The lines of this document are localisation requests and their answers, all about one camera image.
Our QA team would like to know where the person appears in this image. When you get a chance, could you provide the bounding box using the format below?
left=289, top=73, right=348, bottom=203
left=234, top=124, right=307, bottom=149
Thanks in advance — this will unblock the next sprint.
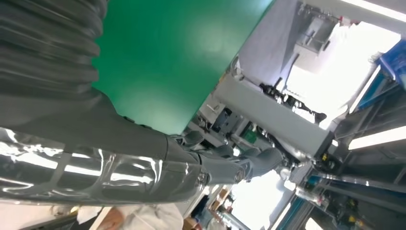
left=52, top=203, right=185, bottom=230

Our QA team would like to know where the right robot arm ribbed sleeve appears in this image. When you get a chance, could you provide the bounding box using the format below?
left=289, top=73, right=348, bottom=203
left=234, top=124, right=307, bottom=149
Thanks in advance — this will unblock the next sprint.
left=0, top=0, right=111, bottom=97

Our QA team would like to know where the cardboard box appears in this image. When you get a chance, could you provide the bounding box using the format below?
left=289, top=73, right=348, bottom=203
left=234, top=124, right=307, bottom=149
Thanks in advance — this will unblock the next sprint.
left=182, top=217, right=200, bottom=230

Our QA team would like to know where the ceiling light strip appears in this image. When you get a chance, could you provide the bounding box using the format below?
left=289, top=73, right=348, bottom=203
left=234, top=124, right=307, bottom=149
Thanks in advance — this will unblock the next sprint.
left=348, top=126, right=406, bottom=151

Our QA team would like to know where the blue plastic bin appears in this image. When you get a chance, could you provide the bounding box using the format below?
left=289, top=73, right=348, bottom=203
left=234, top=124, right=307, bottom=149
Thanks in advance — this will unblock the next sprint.
left=376, top=38, right=406, bottom=91

